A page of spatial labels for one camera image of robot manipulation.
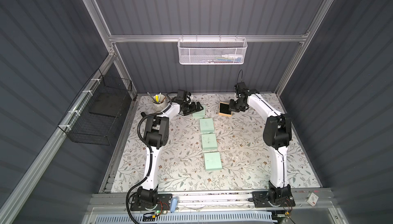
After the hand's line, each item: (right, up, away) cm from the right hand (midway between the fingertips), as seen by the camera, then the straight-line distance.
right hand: (233, 108), depth 100 cm
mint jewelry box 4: (-15, -29, -16) cm, 37 cm away
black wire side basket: (-79, -7, -17) cm, 81 cm away
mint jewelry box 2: (-17, -11, -1) cm, 21 cm away
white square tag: (+33, -44, -27) cm, 61 cm away
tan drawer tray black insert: (-6, -1, -1) cm, 6 cm away
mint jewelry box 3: (-16, -20, -9) cm, 27 cm away
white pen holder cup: (-48, +4, 0) cm, 48 cm away
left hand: (-21, -1, +4) cm, 21 cm away
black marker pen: (-60, -4, +2) cm, 61 cm away
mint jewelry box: (-21, -4, +4) cm, 22 cm away
